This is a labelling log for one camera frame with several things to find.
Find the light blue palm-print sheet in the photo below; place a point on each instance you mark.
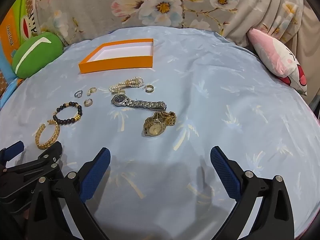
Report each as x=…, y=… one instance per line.
x=225, y=105

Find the silver wristwatch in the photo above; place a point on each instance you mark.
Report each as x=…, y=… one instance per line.
x=145, y=104

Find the orange cardboard box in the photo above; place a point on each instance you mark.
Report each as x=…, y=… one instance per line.
x=115, y=65

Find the gold hoop earring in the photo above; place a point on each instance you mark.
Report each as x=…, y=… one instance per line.
x=86, y=103
x=151, y=90

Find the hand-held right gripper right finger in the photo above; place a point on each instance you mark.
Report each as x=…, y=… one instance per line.
x=225, y=172

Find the grey floral blanket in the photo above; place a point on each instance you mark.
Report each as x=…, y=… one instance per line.
x=100, y=5

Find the pink cartoon pillow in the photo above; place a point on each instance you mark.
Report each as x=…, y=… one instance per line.
x=272, y=55

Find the gold braided bangle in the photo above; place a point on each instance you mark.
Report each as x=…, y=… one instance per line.
x=48, y=143

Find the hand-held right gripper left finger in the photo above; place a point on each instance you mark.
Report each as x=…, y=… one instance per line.
x=96, y=172

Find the gold wristwatch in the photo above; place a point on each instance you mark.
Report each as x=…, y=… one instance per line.
x=153, y=128

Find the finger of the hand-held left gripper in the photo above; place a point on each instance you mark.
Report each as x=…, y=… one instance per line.
x=51, y=153
x=12, y=149

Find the orange green cartoon cushion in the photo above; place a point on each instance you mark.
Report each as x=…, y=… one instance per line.
x=10, y=37

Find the green pillow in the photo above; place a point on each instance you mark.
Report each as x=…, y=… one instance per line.
x=37, y=57

